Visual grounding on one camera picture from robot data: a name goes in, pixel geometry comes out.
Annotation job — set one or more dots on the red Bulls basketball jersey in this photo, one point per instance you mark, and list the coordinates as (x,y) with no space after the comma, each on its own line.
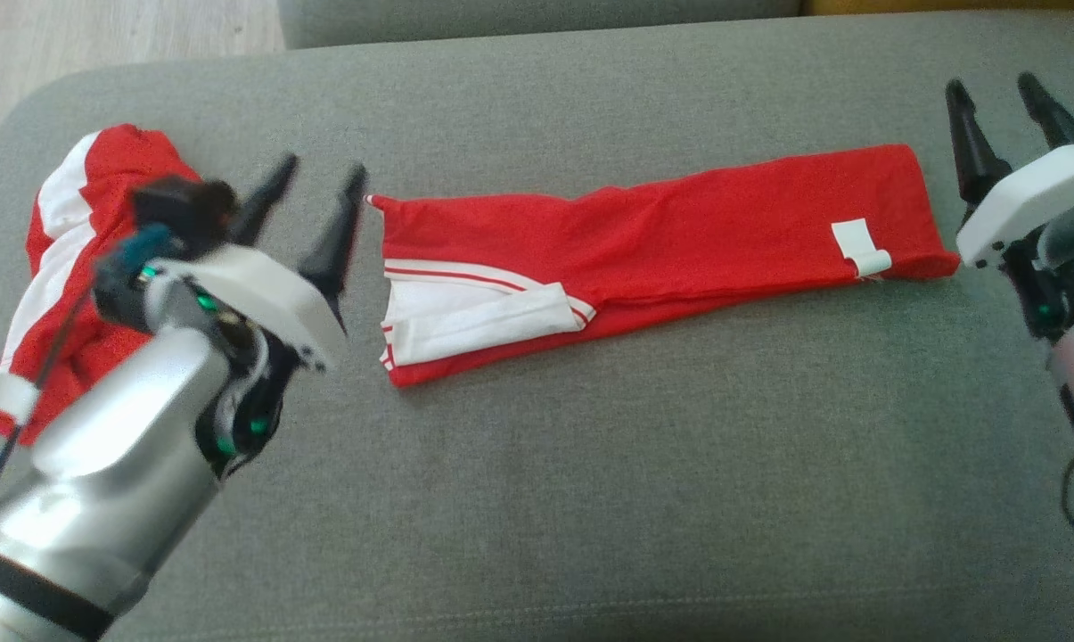
(679,232)

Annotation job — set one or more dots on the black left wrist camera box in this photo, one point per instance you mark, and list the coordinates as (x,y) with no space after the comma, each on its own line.
(184,209)

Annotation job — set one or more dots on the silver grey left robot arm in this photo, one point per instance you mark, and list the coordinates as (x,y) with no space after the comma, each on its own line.
(109,473)

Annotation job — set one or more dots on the grey sofa seat cushion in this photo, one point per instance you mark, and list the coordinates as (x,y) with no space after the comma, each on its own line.
(590,499)

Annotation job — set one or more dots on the red shorts with white stripe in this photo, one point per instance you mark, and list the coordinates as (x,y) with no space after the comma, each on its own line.
(73,232)

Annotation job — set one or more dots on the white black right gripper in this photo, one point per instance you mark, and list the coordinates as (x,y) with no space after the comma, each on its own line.
(1027,196)

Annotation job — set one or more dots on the grey sofa back cushion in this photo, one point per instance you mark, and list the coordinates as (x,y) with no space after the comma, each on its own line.
(536,20)

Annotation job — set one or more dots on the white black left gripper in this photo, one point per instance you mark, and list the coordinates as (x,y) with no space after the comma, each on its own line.
(260,294)

